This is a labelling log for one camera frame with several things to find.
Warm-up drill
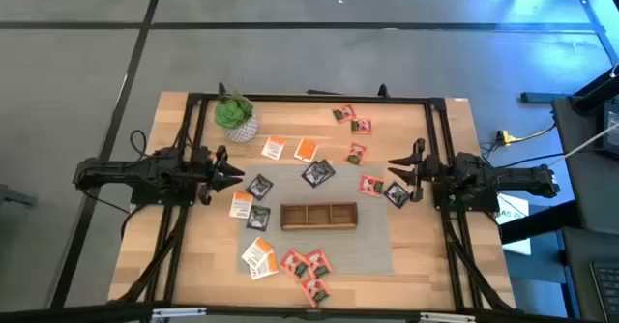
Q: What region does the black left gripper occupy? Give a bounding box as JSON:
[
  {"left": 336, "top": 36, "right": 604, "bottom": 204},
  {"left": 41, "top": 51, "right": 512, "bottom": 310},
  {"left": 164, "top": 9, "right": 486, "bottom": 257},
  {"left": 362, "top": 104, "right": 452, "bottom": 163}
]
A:
[{"left": 191, "top": 144, "right": 246, "bottom": 206}]

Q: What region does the black metal rig frame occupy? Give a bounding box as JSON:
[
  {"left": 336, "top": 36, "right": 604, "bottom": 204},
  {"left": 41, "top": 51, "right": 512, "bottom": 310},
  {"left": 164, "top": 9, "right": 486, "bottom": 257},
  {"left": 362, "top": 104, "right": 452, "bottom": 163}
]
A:
[{"left": 108, "top": 81, "right": 517, "bottom": 314}]

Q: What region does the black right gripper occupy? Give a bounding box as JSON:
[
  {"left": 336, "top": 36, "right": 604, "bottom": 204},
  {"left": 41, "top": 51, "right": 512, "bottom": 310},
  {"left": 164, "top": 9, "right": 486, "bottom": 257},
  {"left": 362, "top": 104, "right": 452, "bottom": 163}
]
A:
[{"left": 388, "top": 137, "right": 444, "bottom": 203}]

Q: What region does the computer screen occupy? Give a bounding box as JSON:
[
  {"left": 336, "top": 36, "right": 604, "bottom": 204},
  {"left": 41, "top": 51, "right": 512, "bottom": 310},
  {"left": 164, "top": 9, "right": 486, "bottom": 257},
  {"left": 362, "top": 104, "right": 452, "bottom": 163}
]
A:
[{"left": 602, "top": 101, "right": 619, "bottom": 159}]

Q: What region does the green succulent in white pot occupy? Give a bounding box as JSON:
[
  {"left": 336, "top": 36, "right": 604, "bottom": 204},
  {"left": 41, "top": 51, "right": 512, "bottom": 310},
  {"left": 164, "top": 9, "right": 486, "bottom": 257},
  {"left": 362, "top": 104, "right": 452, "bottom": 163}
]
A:
[{"left": 214, "top": 93, "right": 260, "bottom": 144}]

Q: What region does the black keyboard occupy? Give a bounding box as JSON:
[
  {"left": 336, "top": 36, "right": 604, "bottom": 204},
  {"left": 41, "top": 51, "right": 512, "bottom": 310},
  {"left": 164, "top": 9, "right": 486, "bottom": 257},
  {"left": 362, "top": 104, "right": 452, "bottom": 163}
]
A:
[{"left": 588, "top": 259, "right": 619, "bottom": 322}]

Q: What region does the teal floor bar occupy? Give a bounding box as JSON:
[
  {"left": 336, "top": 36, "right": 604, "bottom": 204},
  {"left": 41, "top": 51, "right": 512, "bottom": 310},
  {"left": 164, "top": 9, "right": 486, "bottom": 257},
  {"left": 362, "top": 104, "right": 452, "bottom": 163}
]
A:
[{"left": 520, "top": 91, "right": 573, "bottom": 104}]

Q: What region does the grey woven placemat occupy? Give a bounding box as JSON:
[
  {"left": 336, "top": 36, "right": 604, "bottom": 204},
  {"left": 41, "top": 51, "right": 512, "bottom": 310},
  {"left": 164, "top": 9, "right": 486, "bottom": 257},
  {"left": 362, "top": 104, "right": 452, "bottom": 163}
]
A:
[{"left": 236, "top": 162, "right": 394, "bottom": 276}]

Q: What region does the black desk crossbar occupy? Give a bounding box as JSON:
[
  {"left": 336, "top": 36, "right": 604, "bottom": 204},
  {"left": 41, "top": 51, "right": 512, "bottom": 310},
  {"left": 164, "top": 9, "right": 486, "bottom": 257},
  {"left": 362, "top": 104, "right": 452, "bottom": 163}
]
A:
[{"left": 499, "top": 200, "right": 581, "bottom": 246}]

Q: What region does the white orange Tazo tea packet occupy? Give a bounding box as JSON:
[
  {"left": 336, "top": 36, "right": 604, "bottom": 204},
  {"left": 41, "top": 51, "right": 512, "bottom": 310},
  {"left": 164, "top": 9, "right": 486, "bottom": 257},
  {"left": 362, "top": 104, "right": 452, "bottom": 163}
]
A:
[
  {"left": 240, "top": 236, "right": 275, "bottom": 268},
  {"left": 293, "top": 137, "right": 320, "bottom": 163},
  {"left": 249, "top": 252, "right": 280, "bottom": 281},
  {"left": 260, "top": 135, "right": 287, "bottom": 162},
  {"left": 228, "top": 191, "right": 254, "bottom": 220}
]

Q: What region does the silver metal bracket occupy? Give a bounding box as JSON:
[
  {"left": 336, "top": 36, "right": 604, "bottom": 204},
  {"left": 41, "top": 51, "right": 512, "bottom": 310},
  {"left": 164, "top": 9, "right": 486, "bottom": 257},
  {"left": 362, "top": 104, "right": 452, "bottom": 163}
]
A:
[
  {"left": 418, "top": 311, "right": 478, "bottom": 323},
  {"left": 151, "top": 307, "right": 208, "bottom": 320}
]

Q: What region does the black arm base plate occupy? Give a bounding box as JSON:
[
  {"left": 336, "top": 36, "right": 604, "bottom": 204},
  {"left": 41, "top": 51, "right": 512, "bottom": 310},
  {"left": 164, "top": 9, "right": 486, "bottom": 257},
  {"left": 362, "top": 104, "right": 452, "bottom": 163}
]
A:
[
  {"left": 431, "top": 187, "right": 500, "bottom": 213},
  {"left": 130, "top": 187, "right": 194, "bottom": 207}
]

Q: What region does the white cable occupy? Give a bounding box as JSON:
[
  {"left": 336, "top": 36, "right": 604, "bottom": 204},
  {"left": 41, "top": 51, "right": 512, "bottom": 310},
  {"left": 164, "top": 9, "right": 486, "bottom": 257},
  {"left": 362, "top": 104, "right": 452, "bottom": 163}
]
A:
[{"left": 548, "top": 121, "right": 619, "bottom": 168}]

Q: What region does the grey-blue chair foot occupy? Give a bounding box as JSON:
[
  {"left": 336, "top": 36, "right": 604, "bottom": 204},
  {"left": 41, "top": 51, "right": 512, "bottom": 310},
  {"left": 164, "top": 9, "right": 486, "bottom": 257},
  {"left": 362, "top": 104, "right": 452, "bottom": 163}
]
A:
[{"left": 0, "top": 184, "right": 39, "bottom": 209}]

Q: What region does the black overhead beam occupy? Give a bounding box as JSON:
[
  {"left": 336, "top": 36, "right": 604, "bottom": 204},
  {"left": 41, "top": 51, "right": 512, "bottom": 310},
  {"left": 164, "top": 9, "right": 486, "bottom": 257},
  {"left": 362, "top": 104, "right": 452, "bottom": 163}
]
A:
[{"left": 0, "top": 302, "right": 619, "bottom": 323}]

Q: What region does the white paper sign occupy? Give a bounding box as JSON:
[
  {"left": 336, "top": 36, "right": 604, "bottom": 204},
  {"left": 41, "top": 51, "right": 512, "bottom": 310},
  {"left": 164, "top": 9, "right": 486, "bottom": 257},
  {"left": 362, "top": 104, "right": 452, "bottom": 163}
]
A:
[{"left": 496, "top": 192, "right": 532, "bottom": 256}]

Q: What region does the wooden three-compartment tea tray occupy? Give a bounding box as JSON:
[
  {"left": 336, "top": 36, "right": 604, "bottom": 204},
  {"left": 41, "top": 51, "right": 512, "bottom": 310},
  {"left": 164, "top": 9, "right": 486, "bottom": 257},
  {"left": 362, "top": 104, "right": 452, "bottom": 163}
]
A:
[{"left": 280, "top": 202, "right": 359, "bottom": 231}]

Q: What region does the dark grey desk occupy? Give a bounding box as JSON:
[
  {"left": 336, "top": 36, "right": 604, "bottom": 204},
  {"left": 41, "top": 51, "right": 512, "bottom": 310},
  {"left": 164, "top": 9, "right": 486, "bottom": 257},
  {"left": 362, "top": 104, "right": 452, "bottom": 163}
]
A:
[{"left": 550, "top": 95, "right": 619, "bottom": 323}]

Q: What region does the black power cable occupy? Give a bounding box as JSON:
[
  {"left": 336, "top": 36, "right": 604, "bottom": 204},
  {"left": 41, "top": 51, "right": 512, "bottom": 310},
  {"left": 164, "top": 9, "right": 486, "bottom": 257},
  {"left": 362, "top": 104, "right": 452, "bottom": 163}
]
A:
[{"left": 478, "top": 141, "right": 568, "bottom": 170}]

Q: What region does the black blackcurrant tea packet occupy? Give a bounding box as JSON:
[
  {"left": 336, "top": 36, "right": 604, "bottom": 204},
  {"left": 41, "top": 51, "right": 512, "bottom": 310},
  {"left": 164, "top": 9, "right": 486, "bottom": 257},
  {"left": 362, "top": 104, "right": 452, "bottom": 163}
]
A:
[
  {"left": 301, "top": 161, "right": 330, "bottom": 189},
  {"left": 245, "top": 173, "right": 275, "bottom": 201},
  {"left": 316, "top": 159, "right": 337, "bottom": 179},
  {"left": 246, "top": 204, "right": 272, "bottom": 233},
  {"left": 383, "top": 181, "right": 412, "bottom": 210}
]

